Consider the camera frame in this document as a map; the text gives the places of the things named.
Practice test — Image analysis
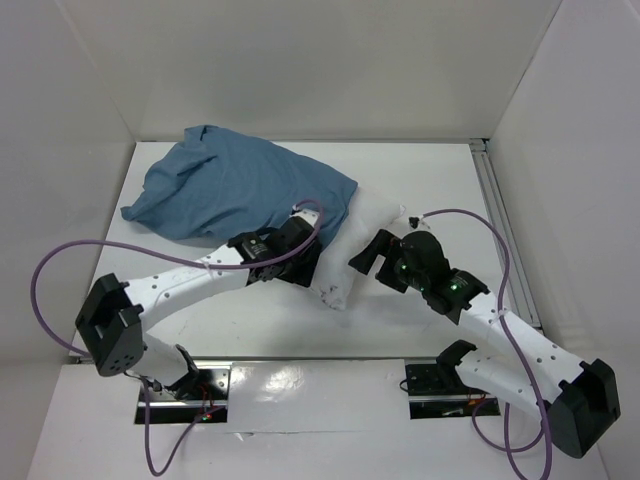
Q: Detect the white pillow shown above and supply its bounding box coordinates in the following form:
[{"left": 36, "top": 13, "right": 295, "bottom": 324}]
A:
[{"left": 310, "top": 187, "right": 405, "bottom": 311}]

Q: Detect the blue pillowcase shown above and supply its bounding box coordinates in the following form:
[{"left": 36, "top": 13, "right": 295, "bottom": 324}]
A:
[{"left": 121, "top": 125, "right": 358, "bottom": 246}]

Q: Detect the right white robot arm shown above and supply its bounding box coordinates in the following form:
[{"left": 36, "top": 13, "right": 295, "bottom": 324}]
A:
[{"left": 349, "top": 230, "right": 620, "bottom": 459}]

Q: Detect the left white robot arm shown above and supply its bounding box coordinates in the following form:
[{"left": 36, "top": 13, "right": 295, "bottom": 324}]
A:
[{"left": 76, "top": 209, "right": 322, "bottom": 399}]

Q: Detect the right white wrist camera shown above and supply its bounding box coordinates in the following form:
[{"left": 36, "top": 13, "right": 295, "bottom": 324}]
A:
[{"left": 408, "top": 216, "right": 432, "bottom": 233}]

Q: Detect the aluminium rail frame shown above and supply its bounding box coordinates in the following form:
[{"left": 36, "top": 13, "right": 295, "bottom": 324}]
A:
[{"left": 469, "top": 139, "right": 543, "bottom": 331}]

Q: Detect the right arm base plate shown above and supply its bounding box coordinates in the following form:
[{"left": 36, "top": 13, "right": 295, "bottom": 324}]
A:
[{"left": 399, "top": 362, "right": 500, "bottom": 420}]

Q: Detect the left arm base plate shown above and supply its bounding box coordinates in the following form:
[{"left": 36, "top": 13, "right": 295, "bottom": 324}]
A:
[{"left": 134, "top": 362, "right": 231, "bottom": 425}]

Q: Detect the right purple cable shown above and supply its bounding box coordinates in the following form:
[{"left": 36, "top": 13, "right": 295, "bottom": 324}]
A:
[{"left": 422, "top": 208, "right": 556, "bottom": 479}]

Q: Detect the purple cable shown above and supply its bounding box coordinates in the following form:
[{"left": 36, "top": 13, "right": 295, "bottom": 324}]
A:
[
  {"left": 29, "top": 198, "right": 326, "bottom": 476},
  {"left": 422, "top": 208, "right": 556, "bottom": 479}
]

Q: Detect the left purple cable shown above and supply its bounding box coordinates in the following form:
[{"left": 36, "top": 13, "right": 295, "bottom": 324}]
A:
[{"left": 29, "top": 198, "right": 326, "bottom": 476}]

